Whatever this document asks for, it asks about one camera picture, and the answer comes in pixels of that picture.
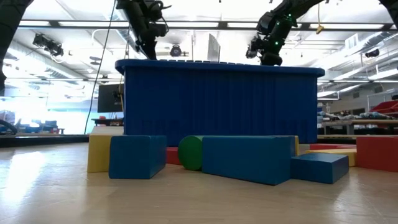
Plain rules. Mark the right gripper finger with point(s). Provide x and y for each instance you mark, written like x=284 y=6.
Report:
x=271 y=59

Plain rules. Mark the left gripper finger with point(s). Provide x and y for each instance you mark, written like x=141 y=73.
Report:
x=150 y=51

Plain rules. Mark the short grey slotted divider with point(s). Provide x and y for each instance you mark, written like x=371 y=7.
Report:
x=214 y=49

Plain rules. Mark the large blue plastic bin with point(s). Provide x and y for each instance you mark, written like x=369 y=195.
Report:
x=217 y=105

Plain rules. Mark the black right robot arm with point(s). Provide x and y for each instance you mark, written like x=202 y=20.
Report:
x=298 y=4

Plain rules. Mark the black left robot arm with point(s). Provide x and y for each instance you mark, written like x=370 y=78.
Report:
x=9 y=18

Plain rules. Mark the black round ceiling device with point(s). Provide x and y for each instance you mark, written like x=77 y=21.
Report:
x=175 y=50

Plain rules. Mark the yellow hanging pendant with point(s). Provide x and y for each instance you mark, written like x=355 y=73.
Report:
x=319 y=30

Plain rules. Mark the black monitor on stand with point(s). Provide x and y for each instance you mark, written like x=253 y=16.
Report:
x=107 y=98

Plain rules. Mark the blue wooden block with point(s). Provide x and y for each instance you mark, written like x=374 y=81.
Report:
x=133 y=157
x=245 y=160
x=318 y=168

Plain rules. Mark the long red wooden block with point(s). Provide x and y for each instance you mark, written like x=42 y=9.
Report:
x=332 y=146

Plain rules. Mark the wooden workbench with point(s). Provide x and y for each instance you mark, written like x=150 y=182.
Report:
x=357 y=123

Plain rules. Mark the green wooden block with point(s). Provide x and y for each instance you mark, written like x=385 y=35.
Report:
x=189 y=153

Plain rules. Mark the long yellow wooden block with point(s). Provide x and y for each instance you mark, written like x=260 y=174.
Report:
x=339 y=152

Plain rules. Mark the small yellow wooden cube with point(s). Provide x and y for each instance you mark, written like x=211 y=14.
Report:
x=98 y=154

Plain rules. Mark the red storage bin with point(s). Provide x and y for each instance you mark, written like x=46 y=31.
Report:
x=387 y=108

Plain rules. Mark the small red wooden cube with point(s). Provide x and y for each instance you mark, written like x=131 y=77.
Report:
x=377 y=154

